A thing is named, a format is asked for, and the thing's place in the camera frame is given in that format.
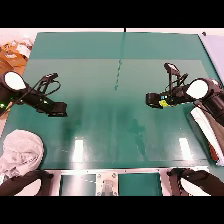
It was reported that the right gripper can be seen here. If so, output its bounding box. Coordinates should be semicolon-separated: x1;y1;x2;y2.
145;92;170;110

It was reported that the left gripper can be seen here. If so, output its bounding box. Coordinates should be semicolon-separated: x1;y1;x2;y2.
45;101;69;118

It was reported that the white T-shirt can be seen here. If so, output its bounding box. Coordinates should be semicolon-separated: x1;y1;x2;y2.
0;129;45;183

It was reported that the white garment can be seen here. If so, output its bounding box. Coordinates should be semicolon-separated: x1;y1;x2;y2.
189;106;224;166

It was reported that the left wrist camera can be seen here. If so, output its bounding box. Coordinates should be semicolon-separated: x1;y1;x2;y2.
39;72;60;96

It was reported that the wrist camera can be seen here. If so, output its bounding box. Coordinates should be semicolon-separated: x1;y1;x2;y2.
163;62;181;96
39;72;60;96

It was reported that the black cable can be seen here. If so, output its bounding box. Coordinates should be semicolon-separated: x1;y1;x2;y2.
13;75;62;101

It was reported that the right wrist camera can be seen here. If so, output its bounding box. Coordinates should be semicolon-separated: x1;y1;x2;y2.
163;62;181;96

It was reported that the silver frame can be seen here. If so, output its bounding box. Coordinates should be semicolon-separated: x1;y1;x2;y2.
43;163;212;197

